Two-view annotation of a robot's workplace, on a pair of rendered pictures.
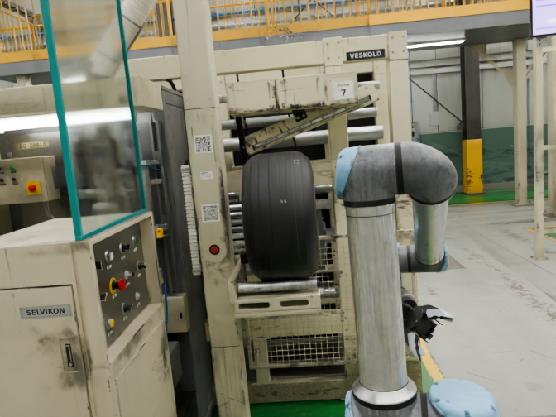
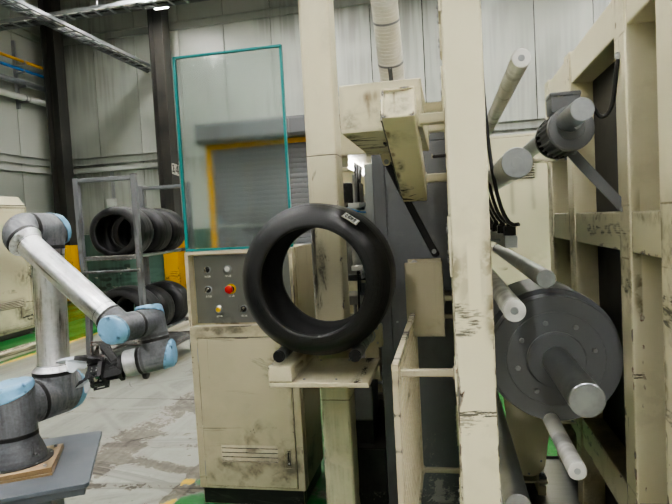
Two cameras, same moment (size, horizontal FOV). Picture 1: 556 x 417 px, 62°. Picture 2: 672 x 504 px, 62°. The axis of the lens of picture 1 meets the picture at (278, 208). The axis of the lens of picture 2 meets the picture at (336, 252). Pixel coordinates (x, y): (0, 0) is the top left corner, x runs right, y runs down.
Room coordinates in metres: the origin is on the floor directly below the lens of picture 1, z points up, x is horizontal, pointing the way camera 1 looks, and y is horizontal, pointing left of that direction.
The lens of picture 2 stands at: (2.38, -2.11, 1.37)
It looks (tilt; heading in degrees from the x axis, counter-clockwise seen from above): 3 degrees down; 98
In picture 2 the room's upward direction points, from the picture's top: 3 degrees counter-clockwise
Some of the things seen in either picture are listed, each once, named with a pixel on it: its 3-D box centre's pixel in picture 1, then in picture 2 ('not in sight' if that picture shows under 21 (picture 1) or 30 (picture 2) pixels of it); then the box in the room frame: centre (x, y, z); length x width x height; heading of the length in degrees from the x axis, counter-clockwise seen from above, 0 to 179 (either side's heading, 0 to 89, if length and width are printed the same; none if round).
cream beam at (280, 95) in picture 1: (292, 95); (389, 123); (2.32, -0.12, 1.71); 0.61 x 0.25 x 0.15; 87
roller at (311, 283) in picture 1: (277, 285); (291, 345); (1.89, 0.03, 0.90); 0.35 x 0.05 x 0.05; 87
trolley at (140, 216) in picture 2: not in sight; (143, 272); (-0.42, 3.42, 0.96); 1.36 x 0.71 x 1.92; 86
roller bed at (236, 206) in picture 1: (237, 230); (425, 296); (2.42, 0.22, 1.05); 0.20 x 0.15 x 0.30; 87
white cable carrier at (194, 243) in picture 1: (193, 220); not in sight; (2.00, 0.37, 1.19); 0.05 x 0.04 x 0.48; 177
